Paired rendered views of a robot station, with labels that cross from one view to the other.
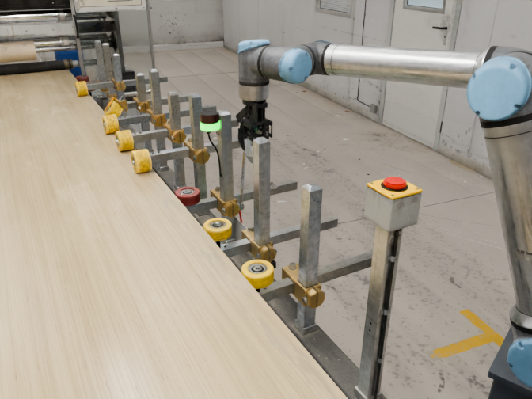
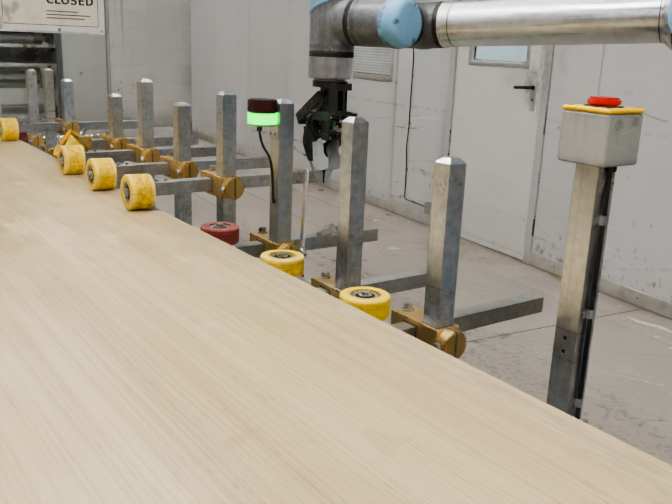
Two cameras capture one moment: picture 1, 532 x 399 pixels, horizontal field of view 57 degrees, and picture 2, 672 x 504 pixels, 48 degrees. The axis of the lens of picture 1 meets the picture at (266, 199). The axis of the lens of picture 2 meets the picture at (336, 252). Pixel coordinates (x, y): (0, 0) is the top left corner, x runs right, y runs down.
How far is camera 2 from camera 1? 38 cm
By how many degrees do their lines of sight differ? 13
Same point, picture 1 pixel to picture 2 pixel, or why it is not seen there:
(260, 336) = (402, 358)
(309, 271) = (444, 301)
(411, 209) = (630, 136)
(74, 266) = (67, 294)
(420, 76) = (583, 28)
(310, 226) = (448, 223)
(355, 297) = not seen: hidden behind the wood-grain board
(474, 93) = not seen: outside the picture
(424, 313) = not seen: hidden behind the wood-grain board
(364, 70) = (498, 29)
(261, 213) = (351, 237)
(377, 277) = (577, 255)
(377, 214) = (582, 145)
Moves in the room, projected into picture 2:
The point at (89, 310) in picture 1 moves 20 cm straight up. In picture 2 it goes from (110, 336) to (104, 185)
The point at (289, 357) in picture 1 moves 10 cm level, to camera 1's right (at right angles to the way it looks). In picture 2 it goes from (456, 376) to (535, 375)
